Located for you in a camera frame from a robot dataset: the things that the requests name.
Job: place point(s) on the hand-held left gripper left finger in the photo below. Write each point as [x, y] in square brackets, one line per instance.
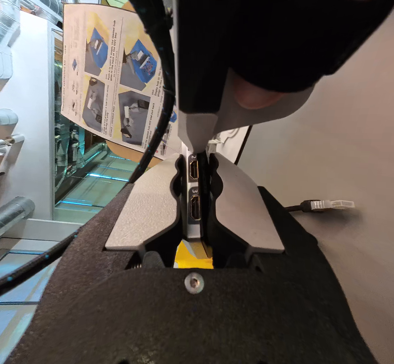
[144, 216]

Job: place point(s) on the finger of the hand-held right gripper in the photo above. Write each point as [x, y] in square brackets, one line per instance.
[197, 130]
[258, 111]

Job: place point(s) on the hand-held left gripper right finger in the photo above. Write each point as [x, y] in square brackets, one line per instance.
[246, 216]

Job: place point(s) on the silver port hub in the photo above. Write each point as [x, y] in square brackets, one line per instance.
[194, 197]

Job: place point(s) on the yellow plastic bin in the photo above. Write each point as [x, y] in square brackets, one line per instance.
[194, 256]

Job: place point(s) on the white stand base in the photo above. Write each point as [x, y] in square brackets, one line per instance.
[231, 139]

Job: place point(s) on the printed instruction sheet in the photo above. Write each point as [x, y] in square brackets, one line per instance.
[111, 74]

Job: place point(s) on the silver ventilation duct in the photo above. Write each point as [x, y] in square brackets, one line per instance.
[18, 0]
[15, 213]

